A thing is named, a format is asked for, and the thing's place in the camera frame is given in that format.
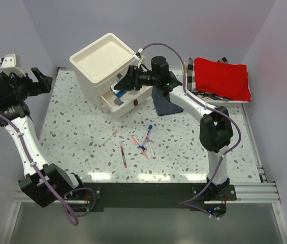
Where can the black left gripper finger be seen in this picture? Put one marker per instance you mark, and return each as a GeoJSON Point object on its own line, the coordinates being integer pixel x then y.
{"type": "Point", "coordinates": [44, 87]}
{"type": "Point", "coordinates": [38, 74]}

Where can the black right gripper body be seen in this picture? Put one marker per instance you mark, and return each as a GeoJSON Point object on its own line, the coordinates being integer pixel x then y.
{"type": "Point", "coordinates": [142, 78]}

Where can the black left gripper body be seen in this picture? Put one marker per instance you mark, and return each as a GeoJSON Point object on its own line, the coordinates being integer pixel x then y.
{"type": "Point", "coordinates": [22, 87]}

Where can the blue patterned tape roll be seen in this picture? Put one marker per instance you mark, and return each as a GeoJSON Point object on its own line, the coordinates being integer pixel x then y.
{"type": "Point", "coordinates": [117, 93]}

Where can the cream drawer organizer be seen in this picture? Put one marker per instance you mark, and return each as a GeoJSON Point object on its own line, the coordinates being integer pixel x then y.
{"type": "Point", "coordinates": [99, 66]}

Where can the blue grey glue stick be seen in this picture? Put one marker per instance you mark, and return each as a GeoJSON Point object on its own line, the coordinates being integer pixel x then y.
{"type": "Point", "coordinates": [118, 101]}

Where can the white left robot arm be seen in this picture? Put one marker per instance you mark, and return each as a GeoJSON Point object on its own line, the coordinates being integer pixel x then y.
{"type": "Point", "coordinates": [43, 181]}

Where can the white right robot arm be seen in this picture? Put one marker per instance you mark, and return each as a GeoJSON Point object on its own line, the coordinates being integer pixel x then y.
{"type": "Point", "coordinates": [215, 125]}

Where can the dark blue pencil pouch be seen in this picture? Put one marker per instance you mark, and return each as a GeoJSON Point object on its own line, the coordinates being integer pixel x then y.
{"type": "Point", "coordinates": [162, 104]}

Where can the black white checkered cloth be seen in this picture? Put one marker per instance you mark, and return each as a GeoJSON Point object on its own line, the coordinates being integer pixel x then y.
{"type": "Point", "coordinates": [190, 74]}

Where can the orange marker pen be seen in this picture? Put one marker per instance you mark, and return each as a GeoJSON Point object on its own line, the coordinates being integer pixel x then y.
{"type": "Point", "coordinates": [139, 146]}

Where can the pink-capped white marker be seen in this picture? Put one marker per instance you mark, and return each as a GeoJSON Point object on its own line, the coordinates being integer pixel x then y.
{"type": "Point", "coordinates": [150, 147]}

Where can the red pen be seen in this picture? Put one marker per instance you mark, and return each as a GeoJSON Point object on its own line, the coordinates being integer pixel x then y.
{"type": "Point", "coordinates": [123, 154]}

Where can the blue-capped white marker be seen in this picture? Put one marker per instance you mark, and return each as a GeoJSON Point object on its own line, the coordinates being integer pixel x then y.
{"type": "Point", "coordinates": [145, 135]}

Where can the white cloth basket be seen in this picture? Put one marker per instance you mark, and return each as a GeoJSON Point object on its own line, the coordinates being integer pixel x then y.
{"type": "Point", "coordinates": [215, 99]}

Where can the red folded cloth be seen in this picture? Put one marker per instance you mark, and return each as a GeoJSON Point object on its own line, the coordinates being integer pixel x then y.
{"type": "Point", "coordinates": [223, 79]}

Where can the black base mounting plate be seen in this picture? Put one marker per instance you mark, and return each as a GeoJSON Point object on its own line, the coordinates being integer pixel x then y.
{"type": "Point", "coordinates": [152, 195]}

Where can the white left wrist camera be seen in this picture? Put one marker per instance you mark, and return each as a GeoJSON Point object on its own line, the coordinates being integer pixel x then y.
{"type": "Point", "coordinates": [11, 63]}

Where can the aluminium frame rail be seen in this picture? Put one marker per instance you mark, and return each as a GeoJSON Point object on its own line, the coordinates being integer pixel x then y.
{"type": "Point", "coordinates": [71, 138]}

